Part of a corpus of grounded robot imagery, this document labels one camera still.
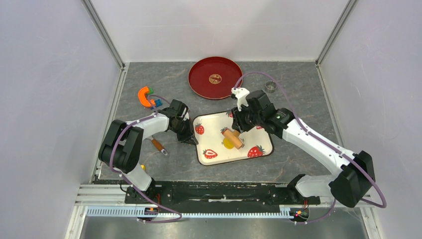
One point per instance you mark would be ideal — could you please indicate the red round plate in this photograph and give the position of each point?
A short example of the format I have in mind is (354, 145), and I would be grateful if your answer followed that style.
(213, 77)

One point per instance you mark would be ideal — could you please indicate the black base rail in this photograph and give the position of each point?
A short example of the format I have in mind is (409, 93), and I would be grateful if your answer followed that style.
(190, 197)

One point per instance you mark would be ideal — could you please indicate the metal scraper wooden handle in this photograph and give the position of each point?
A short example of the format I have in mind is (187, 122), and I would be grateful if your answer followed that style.
(159, 146)

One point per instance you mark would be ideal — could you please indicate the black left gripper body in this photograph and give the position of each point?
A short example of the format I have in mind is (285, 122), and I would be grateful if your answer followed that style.
(181, 125)

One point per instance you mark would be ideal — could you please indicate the yellow dough ball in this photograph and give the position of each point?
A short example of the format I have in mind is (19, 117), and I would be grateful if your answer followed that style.
(227, 144)

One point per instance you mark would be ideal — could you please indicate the white strawberry tray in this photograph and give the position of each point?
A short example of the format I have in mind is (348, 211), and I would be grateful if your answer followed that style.
(218, 143)

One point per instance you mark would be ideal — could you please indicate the blue toy block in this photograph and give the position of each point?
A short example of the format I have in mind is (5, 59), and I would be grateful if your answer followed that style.
(154, 103)

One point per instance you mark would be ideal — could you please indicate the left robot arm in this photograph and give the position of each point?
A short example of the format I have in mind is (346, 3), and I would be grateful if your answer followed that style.
(121, 147)

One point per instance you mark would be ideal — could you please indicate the orange curved toy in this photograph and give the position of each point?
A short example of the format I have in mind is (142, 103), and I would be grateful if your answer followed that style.
(142, 96)

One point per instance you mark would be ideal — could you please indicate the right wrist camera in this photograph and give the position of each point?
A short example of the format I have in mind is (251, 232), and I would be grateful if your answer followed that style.
(240, 94)

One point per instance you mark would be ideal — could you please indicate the wooden dough roller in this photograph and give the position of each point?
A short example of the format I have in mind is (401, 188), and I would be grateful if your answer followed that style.
(234, 138)

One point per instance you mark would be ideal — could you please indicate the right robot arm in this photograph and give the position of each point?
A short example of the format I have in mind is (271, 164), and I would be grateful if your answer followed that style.
(351, 174)

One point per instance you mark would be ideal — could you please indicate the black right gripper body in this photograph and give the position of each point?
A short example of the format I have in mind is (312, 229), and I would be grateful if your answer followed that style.
(246, 113)

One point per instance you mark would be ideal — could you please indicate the small metal ring cutter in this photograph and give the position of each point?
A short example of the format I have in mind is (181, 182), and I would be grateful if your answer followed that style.
(270, 87)

